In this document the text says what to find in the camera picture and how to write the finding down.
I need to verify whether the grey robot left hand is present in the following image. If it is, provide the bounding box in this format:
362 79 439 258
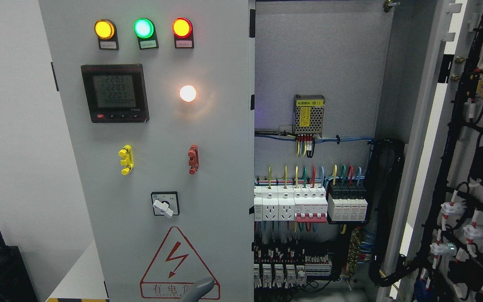
180 277 215 302

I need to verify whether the grey cabinet door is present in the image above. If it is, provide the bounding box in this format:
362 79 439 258
39 0 254 302
378 0 483 302

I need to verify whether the red triangle warning sticker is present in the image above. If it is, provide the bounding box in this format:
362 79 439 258
140 226 221 300

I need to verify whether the relay terminal row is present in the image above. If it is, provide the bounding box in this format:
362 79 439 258
252 243 333 289

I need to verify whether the white socket breaker row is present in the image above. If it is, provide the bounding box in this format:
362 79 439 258
254 184 328 223

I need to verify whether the brass ground bar right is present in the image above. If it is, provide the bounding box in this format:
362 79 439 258
345 227 361 278

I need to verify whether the black white surge protector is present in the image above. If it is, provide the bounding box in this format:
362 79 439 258
326 182 369 225

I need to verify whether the black equipment box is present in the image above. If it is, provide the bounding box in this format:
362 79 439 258
0 231 38 302

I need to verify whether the white glowing indicator lamp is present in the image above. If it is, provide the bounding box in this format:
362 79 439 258
179 85 196 102

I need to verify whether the metal mesh power supply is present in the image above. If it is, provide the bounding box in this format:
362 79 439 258
293 94 325 135

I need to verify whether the black digital power meter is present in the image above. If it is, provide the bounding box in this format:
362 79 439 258
80 64 149 123

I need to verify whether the red indicator lamp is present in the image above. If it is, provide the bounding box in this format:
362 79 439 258
172 17 193 39

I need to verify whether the green indicator lamp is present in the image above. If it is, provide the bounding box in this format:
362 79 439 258
133 18 155 39

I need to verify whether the yellow indicator lamp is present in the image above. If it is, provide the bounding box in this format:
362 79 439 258
94 19 116 40

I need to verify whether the red terminal post block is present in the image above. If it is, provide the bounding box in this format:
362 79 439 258
187 145 200 174

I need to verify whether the yellow terminal post block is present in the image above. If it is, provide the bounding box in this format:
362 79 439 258
118 145 134 175

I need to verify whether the black cable harness right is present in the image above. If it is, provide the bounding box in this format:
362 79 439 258
367 138 422 288

